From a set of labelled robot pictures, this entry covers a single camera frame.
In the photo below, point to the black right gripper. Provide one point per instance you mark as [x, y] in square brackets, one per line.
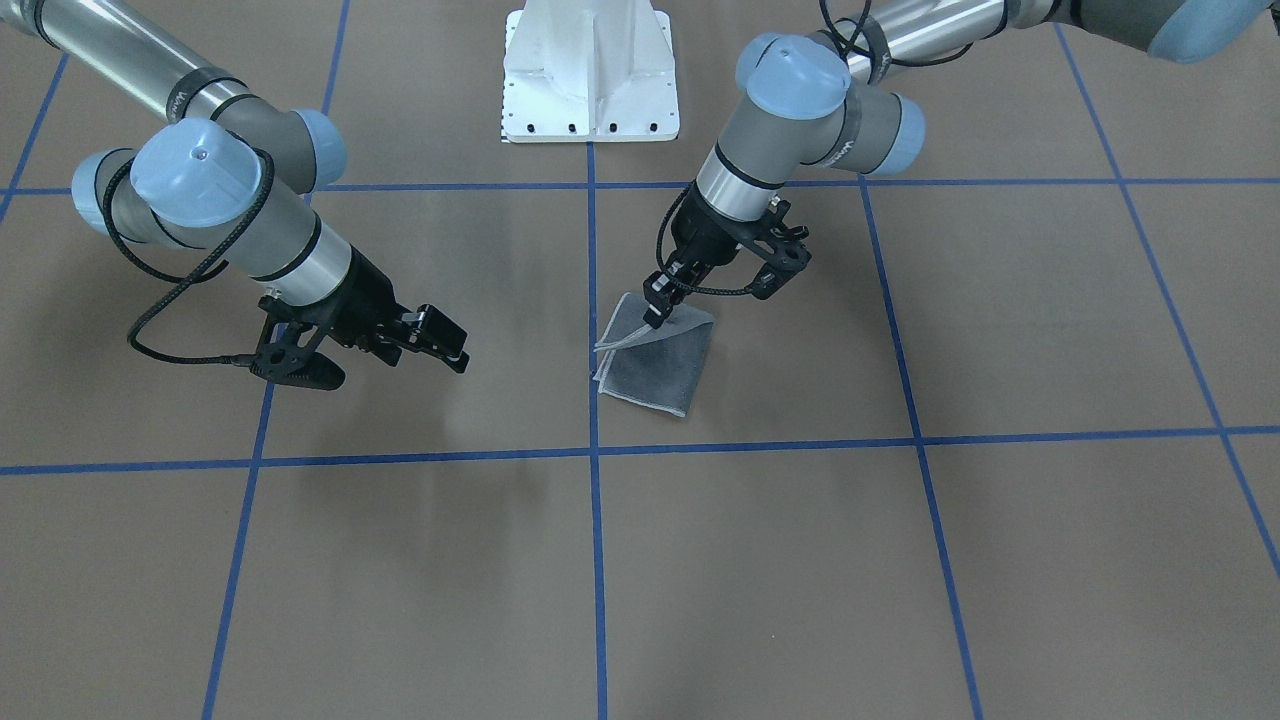
[366, 295]

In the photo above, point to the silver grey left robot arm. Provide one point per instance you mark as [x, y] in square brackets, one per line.
[818, 100]

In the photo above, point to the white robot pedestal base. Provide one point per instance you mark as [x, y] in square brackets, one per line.
[589, 72]

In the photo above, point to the pink and grey towel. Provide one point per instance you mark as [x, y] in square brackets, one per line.
[659, 368]

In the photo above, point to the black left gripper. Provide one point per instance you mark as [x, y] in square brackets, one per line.
[707, 240]

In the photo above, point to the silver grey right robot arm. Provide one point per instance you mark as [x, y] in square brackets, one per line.
[223, 183]

